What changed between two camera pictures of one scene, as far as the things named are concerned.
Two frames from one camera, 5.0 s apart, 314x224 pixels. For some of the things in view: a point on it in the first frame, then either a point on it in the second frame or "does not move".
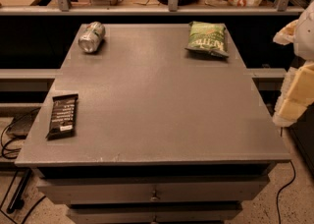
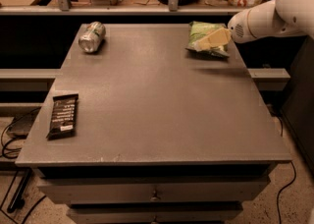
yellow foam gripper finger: [296, 95] → [259, 22]
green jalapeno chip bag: [208, 38] does not move
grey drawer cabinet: [164, 134] does not move
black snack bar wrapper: [63, 117] does not move
